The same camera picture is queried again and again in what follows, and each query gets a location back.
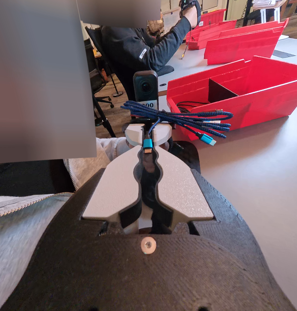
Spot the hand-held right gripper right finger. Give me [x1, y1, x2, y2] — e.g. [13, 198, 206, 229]
[153, 145, 215, 235]

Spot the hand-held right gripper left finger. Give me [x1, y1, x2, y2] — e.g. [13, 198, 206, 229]
[82, 145, 143, 234]

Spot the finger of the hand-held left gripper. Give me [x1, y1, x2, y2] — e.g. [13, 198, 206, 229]
[152, 123, 173, 147]
[125, 124, 145, 147]

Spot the blue braided usb-c cable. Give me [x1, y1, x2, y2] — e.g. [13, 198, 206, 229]
[120, 100, 234, 155]

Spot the black tripod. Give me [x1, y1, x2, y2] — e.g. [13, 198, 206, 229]
[91, 93, 117, 138]

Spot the black office chair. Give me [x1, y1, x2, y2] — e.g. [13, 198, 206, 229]
[84, 25, 115, 110]

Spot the camouflage bag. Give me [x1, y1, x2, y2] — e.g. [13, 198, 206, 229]
[147, 19, 164, 35]

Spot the long red plastic bin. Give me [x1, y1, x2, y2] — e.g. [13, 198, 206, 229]
[204, 17, 290, 65]
[199, 9, 227, 25]
[186, 20, 237, 51]

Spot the black shirt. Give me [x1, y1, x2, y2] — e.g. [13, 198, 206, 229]
[0, 160, 76, 197]

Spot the grey zip hoodie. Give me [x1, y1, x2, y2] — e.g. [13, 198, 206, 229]
[0, 137, 129, 311]

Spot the red bin with black divider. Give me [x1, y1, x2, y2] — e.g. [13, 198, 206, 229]
[167, 55, 297, 141]

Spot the black cable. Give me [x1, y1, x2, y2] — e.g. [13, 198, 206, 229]
[176, 101, 209, 114]

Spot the thin dangling cable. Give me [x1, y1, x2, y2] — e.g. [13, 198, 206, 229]
[180, 27, 195, 60]

